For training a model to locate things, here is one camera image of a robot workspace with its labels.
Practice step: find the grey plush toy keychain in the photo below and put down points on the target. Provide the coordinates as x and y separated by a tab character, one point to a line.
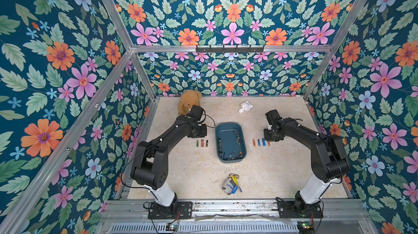
230	185

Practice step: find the teal plastic storage box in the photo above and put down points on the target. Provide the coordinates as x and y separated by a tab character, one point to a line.
230	143

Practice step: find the brown teddy bear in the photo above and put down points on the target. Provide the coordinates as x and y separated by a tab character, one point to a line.
188	99

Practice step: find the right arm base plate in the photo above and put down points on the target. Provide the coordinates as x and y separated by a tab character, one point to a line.
298	209

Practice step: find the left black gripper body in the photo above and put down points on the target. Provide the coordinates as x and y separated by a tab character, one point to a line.
200	131

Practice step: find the small white plush bunny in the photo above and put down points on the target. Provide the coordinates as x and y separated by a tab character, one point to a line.
245	107

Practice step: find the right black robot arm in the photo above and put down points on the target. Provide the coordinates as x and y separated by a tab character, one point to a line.
328	158

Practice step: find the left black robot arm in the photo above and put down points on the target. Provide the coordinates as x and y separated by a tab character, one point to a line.
150	165

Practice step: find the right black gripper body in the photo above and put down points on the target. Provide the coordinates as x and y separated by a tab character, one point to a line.
270	135

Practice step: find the black wall hook rail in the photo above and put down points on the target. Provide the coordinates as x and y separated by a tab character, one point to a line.
229	49

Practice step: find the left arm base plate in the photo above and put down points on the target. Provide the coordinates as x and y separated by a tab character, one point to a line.
177	210

